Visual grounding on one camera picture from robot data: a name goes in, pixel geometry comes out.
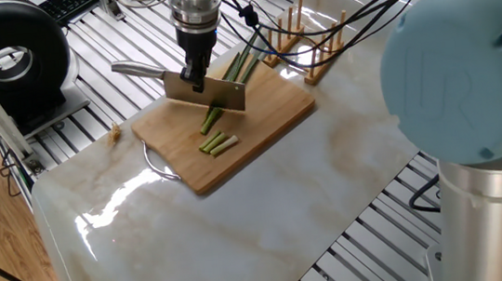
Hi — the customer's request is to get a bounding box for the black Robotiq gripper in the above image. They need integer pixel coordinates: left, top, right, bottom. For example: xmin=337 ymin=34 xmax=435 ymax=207
xmin=171 ymin=17 xmax=228 ymax=95

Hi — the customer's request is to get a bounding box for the steel kitchen knife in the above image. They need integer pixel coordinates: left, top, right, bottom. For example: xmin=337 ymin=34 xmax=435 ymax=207
xmin=110 ymin=47 xmax=250 ymax=126

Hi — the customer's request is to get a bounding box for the short green garlic piece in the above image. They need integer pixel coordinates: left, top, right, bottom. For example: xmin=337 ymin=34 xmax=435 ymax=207
xmin=197 ymin=107 xmax=227 ymax=137
xmin=197 ymin=132 xmax=228 ymax=154

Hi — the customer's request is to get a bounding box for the green garlic stalk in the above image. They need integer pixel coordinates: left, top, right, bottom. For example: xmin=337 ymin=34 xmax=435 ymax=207
xmin=218 ymin=44 xmax=271 ymax=85

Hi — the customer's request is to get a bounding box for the short white garlic piece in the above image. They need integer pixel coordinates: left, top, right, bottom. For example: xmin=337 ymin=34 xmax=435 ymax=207
xmin=211 ymin=136 xmax=240 ymax=157
xmin=202 ymin=133 xmax=234 ymax=154

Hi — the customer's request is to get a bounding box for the bamboo cutting board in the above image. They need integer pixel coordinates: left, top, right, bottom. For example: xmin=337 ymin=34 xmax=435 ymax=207
xmin=125 ymin=57 xmax=324 ymax=205

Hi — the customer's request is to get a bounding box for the wooden slotted rack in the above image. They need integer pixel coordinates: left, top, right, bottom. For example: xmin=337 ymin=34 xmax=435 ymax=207
xmin=260 ymin=0 xmax=357 ymax=88

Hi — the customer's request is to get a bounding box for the black computer keyboard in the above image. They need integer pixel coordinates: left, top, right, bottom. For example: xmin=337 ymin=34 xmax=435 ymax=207
xmin=34 ymin=0 xmax=111 ymax=29

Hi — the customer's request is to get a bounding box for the black round fan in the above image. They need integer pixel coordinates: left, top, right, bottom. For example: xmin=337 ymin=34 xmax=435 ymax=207
xmin=0 ymin=0 xmax=94 ymax=141

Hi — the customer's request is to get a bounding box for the white marble pattern mat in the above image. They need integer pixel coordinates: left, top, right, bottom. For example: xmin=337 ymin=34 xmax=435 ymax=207
xmin=10 ymin=0 xmax=500 ymax=281

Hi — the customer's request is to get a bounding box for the metal wire board loop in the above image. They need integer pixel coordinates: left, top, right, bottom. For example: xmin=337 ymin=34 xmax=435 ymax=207
xmin=142 ymin=140 xmax=183 ymax=185

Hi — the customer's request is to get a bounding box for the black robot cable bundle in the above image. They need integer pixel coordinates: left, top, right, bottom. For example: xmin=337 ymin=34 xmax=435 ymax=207
xmin=216 ymin=0 xmax=430 ymax=84

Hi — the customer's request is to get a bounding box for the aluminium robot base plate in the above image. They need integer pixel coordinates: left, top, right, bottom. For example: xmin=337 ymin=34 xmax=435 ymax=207
xmin=425 ymin=244 xmax=465 ymax=281

